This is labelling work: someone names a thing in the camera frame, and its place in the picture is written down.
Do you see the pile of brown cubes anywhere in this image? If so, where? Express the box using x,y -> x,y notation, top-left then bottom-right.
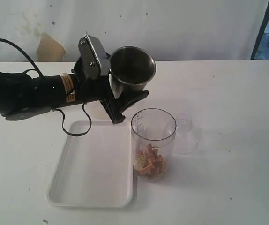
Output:
134,144 -> 168,182

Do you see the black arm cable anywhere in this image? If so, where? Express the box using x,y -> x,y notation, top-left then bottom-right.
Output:
0,38 -> 93,138

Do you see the stainless steel cup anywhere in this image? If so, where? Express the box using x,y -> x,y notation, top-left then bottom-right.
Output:
110,46 -> 156,98

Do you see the clear plastic shaker cup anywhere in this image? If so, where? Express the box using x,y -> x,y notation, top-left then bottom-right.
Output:
130,108 -> 177,182

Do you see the clear domed shaker lid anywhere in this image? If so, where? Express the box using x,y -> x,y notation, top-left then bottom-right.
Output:
173,114 -> 201,155

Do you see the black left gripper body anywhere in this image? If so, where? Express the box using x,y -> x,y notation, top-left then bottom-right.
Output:
73,58 -> 125,124

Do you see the black metal window post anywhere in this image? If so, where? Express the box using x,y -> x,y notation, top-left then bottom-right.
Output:
250,1 -> 269,60

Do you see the white rectangular plastic tray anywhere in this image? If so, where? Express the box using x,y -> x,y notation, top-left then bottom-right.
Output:
46,120 -> 133,209

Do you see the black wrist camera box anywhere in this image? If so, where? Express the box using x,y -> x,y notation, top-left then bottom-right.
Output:
78,34 -> 110,80

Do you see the translucent frosted plastic cup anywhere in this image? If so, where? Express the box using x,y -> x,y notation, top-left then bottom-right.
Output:
95,101 -> 109,120

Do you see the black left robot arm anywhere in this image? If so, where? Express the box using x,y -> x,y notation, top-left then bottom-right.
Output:
0,59 -> 125,124

